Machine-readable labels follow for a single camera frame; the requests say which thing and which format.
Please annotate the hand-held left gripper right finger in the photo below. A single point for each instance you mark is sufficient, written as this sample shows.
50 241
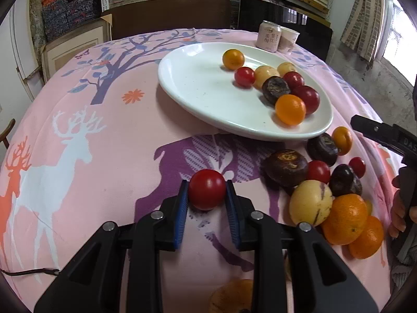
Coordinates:
234 218

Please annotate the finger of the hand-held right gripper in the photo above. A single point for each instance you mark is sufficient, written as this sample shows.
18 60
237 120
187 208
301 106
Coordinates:
374 130

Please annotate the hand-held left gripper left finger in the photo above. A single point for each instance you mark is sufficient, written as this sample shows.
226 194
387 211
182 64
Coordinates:
180 218

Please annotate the small orange tomato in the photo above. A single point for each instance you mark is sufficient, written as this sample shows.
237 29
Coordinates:
290 109
233 59
342 140

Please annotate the red cherry tomato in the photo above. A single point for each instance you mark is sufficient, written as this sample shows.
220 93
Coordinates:
244 76
207 187
357 167
318 171

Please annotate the dark water chestnut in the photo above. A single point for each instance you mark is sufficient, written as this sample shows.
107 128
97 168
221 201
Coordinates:
276 88
285 168
322 148
345 181

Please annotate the red plum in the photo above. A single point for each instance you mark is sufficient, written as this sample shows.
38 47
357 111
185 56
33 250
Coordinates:
293 79
310 99

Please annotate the striped pepino melon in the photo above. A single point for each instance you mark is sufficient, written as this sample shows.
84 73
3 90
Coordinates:
311 202

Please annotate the mandarin orange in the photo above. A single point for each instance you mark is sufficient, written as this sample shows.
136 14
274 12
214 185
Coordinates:
348 219
369 244

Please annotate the white plate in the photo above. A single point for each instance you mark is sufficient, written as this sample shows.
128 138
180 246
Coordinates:
202 81

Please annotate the person's right forearm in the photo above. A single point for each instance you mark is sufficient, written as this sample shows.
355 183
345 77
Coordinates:
404 274

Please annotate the person's right hand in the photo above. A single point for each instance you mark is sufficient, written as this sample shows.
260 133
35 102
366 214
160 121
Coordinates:
398 216

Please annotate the small yellow plum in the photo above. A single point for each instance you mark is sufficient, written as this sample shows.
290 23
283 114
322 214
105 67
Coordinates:
368 207

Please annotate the pink deer print tablecloth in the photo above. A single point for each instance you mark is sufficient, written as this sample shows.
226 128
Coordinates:
130 130

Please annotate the checked curtain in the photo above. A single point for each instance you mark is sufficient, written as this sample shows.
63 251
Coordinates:
365 22

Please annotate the black glossy panel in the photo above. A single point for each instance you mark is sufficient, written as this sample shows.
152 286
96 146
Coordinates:
309 29

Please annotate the printed paper cup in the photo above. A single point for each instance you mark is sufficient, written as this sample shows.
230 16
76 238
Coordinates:
289 40

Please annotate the pink drink can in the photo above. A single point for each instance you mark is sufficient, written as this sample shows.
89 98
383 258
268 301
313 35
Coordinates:
267 37

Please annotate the wooden armchair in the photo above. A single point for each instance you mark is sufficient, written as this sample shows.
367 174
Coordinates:
8 130

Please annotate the brown wooden board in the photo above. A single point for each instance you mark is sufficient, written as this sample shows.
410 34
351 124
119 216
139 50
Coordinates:
163 19

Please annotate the framed picture in cardboard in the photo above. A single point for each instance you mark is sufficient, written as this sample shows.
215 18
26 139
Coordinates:
71 49

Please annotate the white leaning board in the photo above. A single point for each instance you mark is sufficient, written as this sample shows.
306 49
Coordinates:
24 49

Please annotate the stack of blue patterned boxes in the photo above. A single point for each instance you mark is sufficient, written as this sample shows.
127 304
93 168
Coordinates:
71 13

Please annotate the marble patterned slab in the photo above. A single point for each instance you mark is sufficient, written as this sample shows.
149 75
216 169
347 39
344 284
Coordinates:
37 16

